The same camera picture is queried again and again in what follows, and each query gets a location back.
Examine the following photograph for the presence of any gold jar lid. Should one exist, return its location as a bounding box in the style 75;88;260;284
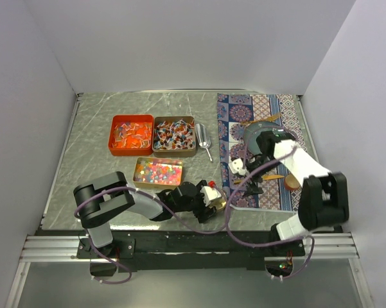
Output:
211;198;227;212

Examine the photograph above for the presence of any gold tin of star candies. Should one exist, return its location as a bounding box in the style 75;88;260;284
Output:
132;157;183;189

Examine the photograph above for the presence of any beige tin of small lollipops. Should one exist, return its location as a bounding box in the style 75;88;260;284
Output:
152;116;197;158

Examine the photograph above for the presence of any silver metal scoop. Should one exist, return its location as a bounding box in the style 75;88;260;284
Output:
195;123;213;162

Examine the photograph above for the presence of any orange tin of lollipops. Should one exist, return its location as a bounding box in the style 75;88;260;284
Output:
108;114;154;156

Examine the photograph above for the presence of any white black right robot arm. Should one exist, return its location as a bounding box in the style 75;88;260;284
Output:
245;127;349;256

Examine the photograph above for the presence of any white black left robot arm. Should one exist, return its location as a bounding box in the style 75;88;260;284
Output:
73;171;225;258

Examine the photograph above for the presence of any teal ceramic plate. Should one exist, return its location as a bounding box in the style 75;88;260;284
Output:
243;121;283;155

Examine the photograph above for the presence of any patterned blue placemat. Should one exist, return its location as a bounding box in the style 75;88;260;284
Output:
217;94;315;212

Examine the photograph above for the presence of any copper cup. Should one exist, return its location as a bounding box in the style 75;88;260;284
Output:
284;174;301;191

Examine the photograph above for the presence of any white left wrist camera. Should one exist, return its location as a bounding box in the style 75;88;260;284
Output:
200;181;222;207

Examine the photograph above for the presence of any black aluminium mounting rail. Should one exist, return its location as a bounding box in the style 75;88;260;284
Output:
20;230;358;277

